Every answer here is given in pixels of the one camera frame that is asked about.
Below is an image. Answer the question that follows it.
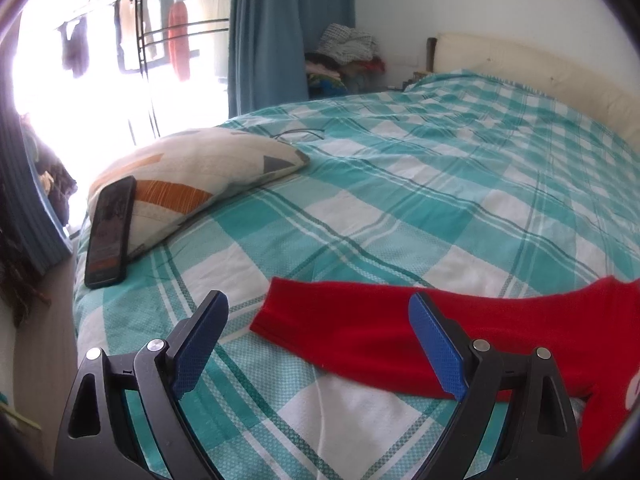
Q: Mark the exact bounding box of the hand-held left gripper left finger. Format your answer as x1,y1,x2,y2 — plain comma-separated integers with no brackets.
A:
54,290,230,480

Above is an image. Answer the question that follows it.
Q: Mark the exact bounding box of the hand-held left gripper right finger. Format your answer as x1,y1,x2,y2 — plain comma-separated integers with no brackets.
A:
407,291,586,480

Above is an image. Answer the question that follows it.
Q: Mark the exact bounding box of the red garment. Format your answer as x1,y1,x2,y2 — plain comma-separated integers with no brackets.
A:
249,275,640,471
167,0,190,82

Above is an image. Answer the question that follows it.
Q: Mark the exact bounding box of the pile of colourful clothes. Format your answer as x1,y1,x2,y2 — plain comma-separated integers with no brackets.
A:
305,52,387,100

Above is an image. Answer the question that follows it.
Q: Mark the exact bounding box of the black smartphone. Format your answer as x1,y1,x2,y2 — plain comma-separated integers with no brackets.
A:
84,176,137,289

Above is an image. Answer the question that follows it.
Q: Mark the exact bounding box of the teal checked bed sheet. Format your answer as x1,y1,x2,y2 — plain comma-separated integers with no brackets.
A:
72,69,640,480

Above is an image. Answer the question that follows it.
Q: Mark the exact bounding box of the patterned cream pillow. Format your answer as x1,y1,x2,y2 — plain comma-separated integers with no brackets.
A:
87,127,311,263

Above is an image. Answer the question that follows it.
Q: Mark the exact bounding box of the blue ribbed cloth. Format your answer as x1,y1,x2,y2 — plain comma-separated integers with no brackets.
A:
0,110,76,273

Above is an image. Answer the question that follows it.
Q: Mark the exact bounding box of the cream padded headboard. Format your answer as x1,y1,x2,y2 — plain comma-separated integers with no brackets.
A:
432,32,640,131

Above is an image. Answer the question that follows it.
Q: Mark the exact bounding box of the hanging red garment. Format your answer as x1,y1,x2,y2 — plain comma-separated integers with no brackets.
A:
167,0,190,82

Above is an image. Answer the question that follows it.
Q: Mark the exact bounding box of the grey plaid cloth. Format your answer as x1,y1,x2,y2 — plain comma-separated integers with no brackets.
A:
316,24,378,65

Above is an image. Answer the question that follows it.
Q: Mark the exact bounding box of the blue curtain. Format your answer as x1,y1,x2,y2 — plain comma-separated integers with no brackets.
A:
227,0,357,118

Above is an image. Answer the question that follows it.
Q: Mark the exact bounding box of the black metal drying rack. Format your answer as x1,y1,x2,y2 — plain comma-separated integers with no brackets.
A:
134,0,231,136

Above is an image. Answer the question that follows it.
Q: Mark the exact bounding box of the hanging dark garment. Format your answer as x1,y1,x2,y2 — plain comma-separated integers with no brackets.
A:
61,17,90,78

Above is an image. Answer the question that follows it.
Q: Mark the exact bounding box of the thin black cable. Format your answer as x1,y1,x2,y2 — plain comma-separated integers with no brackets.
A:
272,129,326,142

